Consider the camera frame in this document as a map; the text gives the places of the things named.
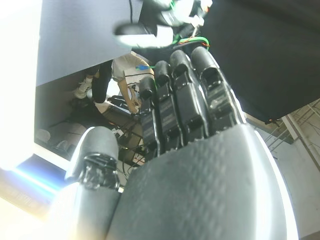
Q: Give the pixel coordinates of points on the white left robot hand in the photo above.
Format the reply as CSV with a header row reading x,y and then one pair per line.
x,y
200,187

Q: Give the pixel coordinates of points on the white cabinet drawer front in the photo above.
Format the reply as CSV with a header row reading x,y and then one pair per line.
x,y
17,75

